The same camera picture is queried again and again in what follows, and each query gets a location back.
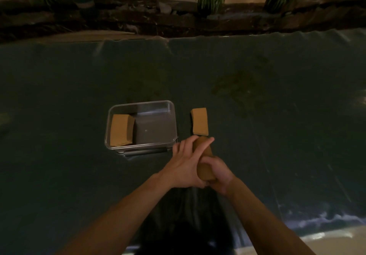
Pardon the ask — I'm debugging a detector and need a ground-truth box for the person's left hand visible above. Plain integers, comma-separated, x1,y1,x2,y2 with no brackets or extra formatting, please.
158,136,215,190

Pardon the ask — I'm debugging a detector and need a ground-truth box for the person's right hand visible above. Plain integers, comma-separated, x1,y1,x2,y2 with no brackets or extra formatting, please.
199,156,237,196

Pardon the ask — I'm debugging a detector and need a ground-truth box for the person's right forearm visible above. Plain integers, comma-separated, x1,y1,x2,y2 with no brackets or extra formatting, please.
226,178,316,255

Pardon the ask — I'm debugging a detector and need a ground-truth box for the clear plastic container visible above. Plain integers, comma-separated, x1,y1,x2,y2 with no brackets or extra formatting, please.
104,100,178,151

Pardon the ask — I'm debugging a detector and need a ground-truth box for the dark green plastic table cover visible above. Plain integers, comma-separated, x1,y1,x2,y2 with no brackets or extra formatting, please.
0,29,366,255

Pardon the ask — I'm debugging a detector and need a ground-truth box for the person's left forearm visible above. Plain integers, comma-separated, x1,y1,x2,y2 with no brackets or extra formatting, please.
56,173,172,255

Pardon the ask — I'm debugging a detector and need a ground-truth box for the brown rectangular block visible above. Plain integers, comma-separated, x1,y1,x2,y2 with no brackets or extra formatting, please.
191,108,210,136
110,114,136,147
192,136,217,183

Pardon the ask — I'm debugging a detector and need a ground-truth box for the person's dark clothing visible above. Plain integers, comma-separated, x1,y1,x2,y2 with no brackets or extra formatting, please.
126,188,246,255

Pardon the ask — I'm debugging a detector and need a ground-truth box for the dark stone garden ledge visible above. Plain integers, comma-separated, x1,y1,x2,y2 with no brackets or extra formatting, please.
0,0,366,44

